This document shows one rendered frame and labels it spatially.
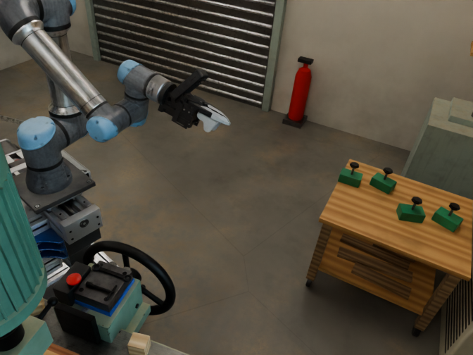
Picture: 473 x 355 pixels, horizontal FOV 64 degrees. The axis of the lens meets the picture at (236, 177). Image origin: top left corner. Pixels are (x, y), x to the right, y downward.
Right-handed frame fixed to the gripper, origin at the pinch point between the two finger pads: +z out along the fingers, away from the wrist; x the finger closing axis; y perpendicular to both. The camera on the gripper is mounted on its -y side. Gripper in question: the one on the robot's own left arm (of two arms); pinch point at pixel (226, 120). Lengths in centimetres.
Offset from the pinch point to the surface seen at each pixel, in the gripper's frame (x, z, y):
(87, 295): 42, 1, 37
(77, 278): 41, -3, 35
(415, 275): -101, 97, 51
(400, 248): -69, 75, 31
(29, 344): 58, 2, 36
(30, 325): 56, 0, 35
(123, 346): 40, 12, 45
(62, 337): 44, 0, 49
